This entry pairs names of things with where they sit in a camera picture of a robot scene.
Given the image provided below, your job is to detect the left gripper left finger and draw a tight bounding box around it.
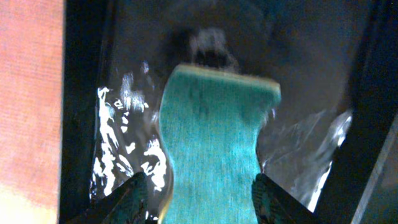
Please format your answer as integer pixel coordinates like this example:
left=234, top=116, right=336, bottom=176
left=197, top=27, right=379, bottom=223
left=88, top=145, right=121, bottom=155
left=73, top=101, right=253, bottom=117
left=67, top=172, right=148, bottom=224

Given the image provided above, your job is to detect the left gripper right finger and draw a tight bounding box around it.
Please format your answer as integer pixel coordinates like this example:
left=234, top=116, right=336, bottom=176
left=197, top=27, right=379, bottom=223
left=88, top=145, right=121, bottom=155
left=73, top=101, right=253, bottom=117
left=251, top=173, right=317, bottom=224

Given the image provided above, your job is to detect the green scouring sponge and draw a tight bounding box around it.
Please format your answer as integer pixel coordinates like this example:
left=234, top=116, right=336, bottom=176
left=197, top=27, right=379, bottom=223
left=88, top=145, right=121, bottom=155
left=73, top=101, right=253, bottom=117
left=159, top=64, right=281, bottom=224

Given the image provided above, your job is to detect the black rectangular tray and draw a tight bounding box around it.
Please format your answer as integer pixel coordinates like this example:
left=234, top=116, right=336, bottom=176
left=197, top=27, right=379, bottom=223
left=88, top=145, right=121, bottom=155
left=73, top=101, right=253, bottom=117
left=58, top=1, right=397, bottom=223

